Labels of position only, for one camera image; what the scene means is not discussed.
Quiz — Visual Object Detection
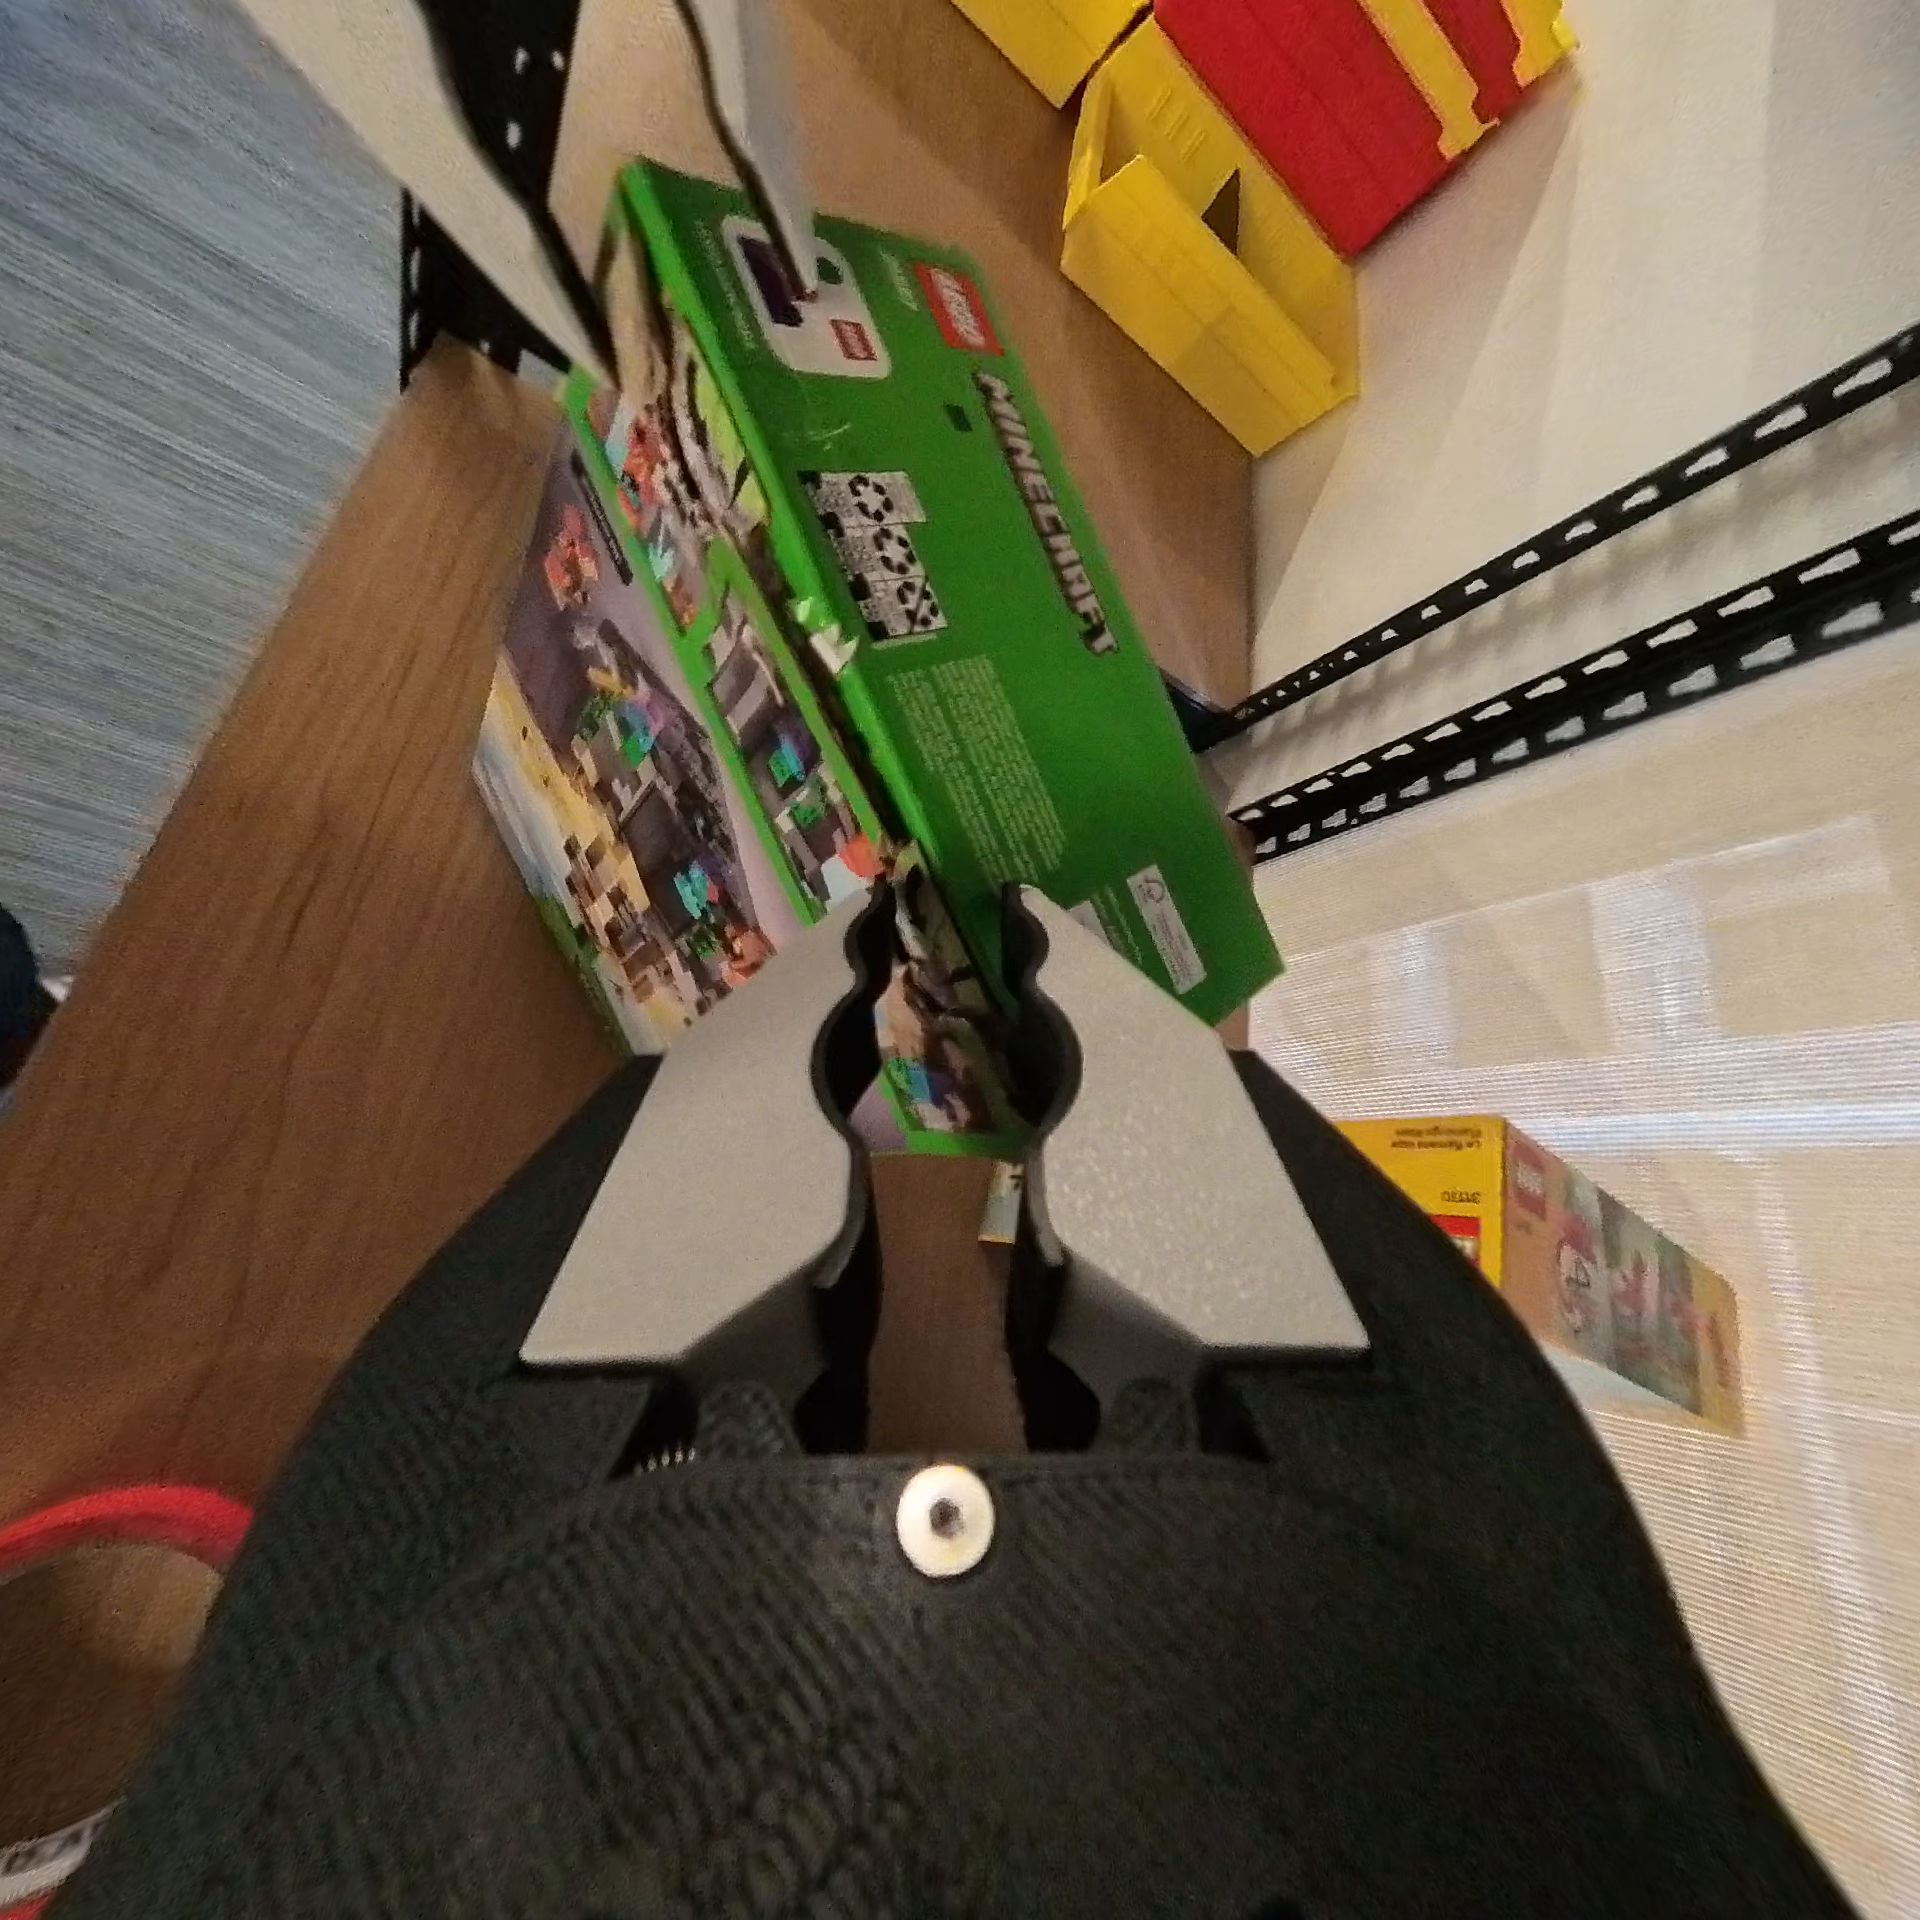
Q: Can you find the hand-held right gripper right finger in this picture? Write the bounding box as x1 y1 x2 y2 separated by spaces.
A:
1005 881 1373 1363

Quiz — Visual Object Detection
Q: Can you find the yellow toy box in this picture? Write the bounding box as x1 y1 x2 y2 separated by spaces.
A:
1332 1112 1748 1443

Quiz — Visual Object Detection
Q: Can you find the red tape roll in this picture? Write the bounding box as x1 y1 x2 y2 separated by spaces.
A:
0 1481 255 1920

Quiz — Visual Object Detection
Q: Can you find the black metal shelf rack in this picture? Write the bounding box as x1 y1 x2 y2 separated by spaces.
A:
398 0 1920 857

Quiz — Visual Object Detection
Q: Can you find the stack of yellow red bins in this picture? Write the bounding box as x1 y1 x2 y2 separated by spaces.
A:
1152 0 1501 261

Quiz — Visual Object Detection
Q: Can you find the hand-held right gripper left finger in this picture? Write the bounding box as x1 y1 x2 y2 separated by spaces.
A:
522 888 896 1366

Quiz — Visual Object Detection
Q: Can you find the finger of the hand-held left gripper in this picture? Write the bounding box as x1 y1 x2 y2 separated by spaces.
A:
675 0 824 324
246 0 621 380

